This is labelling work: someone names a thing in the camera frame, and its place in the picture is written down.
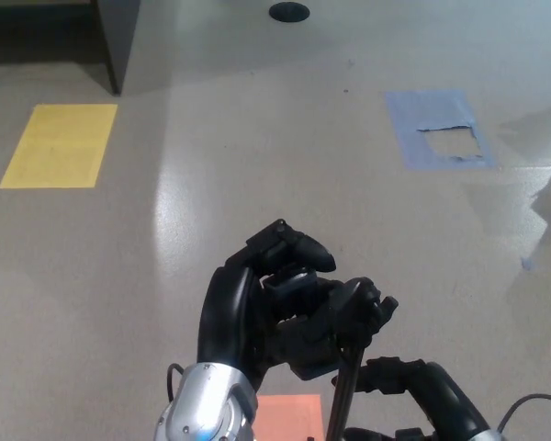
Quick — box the black telescopic phone stand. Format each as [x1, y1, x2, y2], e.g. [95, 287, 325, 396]
[261, 270, 400, 441]

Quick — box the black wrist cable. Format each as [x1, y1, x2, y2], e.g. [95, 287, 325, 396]
[498, 392, 551, 435]
[165, 363, 186, 406]

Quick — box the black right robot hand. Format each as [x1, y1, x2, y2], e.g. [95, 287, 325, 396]
[332, 356, 488, 441]

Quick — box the black round floor disc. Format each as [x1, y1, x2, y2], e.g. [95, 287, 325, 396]
[268, 1, 311, 21]

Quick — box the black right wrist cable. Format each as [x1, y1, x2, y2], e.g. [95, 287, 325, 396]
[498, 392, 551, 435]

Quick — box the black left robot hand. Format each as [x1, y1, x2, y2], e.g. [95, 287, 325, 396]
[197, 219, 337, 385]

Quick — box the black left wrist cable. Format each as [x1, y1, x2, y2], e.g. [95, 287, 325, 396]
[165, 363, 186, 406]

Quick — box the orange paper sheet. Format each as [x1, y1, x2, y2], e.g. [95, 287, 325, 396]
[254, 393, 325, 441]

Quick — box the dark desk side panel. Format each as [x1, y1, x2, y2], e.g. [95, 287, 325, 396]
[0, 0, 141, 96]

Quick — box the torn blue paper sheet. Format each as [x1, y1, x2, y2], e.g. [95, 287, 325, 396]
[384, 89, 496, 172]

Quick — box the yellow paper sheet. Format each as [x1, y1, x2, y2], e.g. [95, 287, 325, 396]
[0, 103, 118, 189]

